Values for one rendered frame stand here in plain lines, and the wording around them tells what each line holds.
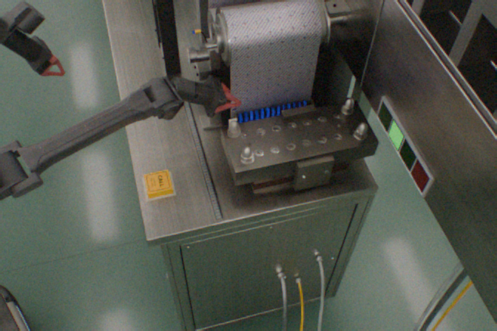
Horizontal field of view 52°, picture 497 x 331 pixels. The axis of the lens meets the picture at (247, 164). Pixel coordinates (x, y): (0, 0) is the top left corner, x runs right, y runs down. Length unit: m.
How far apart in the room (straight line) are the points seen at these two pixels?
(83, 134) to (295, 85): 0.58
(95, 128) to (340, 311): 1.42
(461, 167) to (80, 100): 2.33
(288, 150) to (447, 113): 0.47
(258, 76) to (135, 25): 0.72
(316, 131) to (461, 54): 0.53
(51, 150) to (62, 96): 1.87
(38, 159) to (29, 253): 1.34
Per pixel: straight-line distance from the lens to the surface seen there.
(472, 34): 0.99
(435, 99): 1.09
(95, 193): 2.60
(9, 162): 1.23
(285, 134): 1.40
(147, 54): 1.84
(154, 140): 1.56
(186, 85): 1.31
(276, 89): 1.42
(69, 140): 1.22
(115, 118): 1.23
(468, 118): 1.01
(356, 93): 1.82
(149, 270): 2.34
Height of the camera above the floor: 2.10
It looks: 53 degrees down
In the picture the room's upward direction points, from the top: 2 degrees clockwise
